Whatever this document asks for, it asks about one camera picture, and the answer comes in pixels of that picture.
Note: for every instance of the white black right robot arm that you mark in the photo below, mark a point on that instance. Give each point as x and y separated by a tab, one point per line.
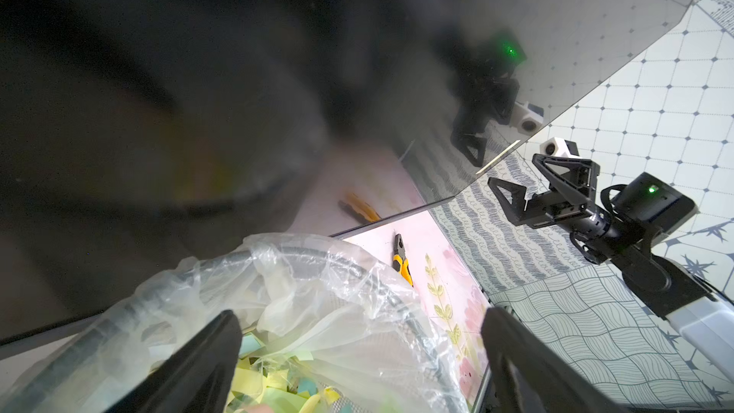
694	308

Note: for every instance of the grey trash bin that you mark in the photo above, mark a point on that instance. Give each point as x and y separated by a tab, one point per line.
300	324

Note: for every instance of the discarded sticky notes pile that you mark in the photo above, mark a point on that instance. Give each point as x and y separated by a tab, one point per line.
282	382

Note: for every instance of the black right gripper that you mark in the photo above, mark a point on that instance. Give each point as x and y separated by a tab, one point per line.
571	206

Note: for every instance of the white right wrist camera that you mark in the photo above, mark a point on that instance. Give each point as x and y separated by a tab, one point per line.
559	147

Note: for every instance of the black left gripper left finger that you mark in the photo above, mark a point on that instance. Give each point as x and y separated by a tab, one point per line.
197	378

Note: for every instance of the clear plastic bin liner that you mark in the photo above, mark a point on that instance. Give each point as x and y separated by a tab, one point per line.
363	323

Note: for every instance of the yellow black pliers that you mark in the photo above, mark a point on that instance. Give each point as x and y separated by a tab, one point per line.
400	263

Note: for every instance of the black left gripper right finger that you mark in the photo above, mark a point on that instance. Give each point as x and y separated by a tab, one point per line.
529	377

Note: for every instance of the black AOC computer monitor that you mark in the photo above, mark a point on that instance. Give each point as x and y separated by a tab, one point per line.
136	133

